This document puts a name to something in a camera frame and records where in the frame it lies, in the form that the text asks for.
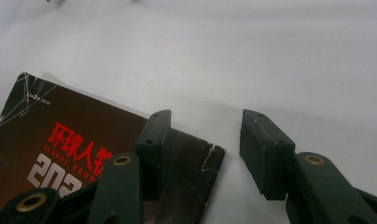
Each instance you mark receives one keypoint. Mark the dark brown magazine red lettering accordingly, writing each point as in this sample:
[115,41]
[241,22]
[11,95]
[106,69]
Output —
[68,124]

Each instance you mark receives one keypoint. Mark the white table cover sheet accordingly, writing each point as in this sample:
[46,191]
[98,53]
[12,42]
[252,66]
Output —
[239,62]

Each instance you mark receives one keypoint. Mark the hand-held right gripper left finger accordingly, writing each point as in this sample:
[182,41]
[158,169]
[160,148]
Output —
[121,186]

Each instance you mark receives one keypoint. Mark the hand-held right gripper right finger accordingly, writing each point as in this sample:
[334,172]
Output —
[314,186]

